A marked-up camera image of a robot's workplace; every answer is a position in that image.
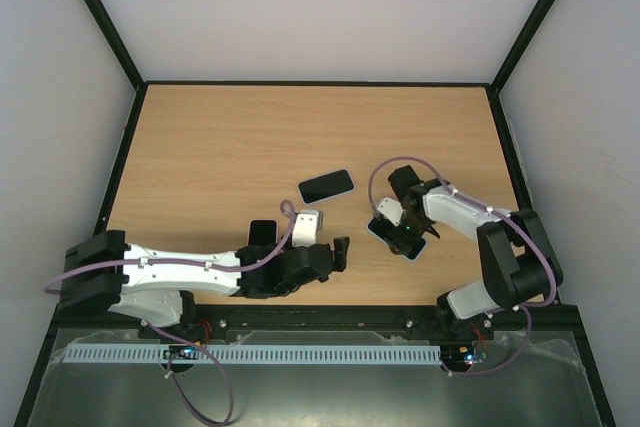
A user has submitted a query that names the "phone in pink case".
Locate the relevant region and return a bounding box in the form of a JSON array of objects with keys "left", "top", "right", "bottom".
[{"left": 248, "top": 219, "right": 279, "bottom": 247}]

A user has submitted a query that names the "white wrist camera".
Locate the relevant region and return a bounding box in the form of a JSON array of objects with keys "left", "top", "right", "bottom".
[
  {"left": 375, "top": 197, "right": 404, "bottom": 227},
  {"left": 291, "top": 209, "right": 323, "bottom": 248}
]

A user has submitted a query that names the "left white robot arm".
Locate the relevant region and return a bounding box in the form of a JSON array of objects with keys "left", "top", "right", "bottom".
[{"left": 54, "top": 230, "right": 350, "bottom": 327}]

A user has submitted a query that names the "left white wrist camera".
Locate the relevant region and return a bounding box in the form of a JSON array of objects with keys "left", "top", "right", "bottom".
[{"left": 291, "top": 209, "right": 323, "bottom": 248}]

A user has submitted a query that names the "grey slotted cable duct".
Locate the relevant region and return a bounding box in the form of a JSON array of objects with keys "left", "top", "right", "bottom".
[{"left": 62, "top": 344, "right": 441, "bottom": 366}]

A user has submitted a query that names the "light blue phone case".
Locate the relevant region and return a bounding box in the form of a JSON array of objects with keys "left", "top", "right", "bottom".
[{"left": 365, "top": 215, "right": 428, "bottom": 263}]

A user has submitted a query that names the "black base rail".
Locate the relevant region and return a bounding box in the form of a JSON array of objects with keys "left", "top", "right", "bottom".
[{"left": 162, "top": 305, "right": 494, "bottom": 344}]

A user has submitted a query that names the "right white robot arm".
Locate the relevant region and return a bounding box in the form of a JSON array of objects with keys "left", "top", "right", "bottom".
[{"left": 376, "top": 166, "right": 563, "bottom": 339}]

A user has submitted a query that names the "black aluminium frame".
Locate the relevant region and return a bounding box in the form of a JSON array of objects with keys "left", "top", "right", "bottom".
[{"left": 14, "top": 0, "right": 615, "bottom": 426}]

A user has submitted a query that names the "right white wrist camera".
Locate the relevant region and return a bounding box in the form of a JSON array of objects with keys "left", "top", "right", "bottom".
[{"left": 375, "top": 197, "right": 404, "bottom": 227}]

